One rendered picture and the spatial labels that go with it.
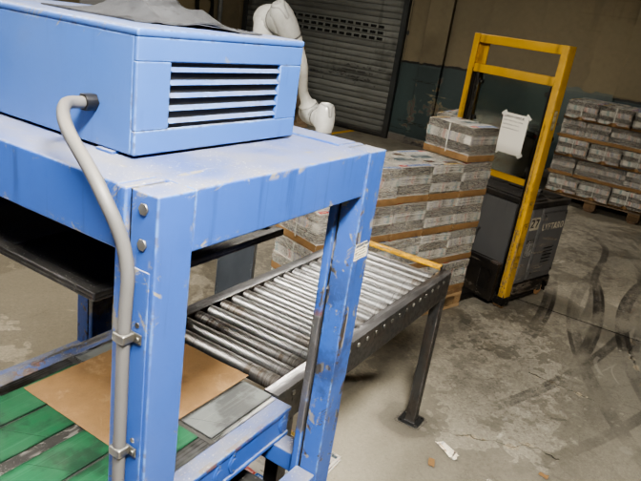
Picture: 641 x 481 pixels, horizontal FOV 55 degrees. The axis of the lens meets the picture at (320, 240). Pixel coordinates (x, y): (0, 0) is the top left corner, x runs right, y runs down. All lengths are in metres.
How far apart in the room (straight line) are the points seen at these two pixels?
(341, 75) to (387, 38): 1.09
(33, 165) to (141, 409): 0.41
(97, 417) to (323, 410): 0.56
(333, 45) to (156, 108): 10.37
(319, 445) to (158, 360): 0.77
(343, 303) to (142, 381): 0.61
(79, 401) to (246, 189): 0.92
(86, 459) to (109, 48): 0.92
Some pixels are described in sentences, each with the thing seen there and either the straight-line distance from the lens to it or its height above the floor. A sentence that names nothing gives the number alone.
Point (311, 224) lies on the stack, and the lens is 3.34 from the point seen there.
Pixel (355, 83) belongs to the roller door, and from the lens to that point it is 11.15.
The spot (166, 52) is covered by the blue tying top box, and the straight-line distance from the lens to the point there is 1.06.
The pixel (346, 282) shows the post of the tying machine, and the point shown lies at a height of 1.25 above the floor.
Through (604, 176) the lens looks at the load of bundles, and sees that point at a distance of 8.32.
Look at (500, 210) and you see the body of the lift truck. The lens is 4.76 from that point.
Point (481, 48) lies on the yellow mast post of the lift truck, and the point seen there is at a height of 1.75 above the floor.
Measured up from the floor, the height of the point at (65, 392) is 0.80.
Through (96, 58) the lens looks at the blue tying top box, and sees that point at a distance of 1.09.
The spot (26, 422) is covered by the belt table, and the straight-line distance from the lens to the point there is 1.69.
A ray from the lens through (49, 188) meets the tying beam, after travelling 1.03.
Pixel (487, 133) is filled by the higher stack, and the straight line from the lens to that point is 4.16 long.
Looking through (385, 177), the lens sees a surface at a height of 1.01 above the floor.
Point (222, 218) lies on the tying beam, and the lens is 0.96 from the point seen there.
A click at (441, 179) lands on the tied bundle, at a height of 0.96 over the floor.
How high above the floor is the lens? 1.80
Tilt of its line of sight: 20 degrees down
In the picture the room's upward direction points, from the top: 9 degrees clockwise
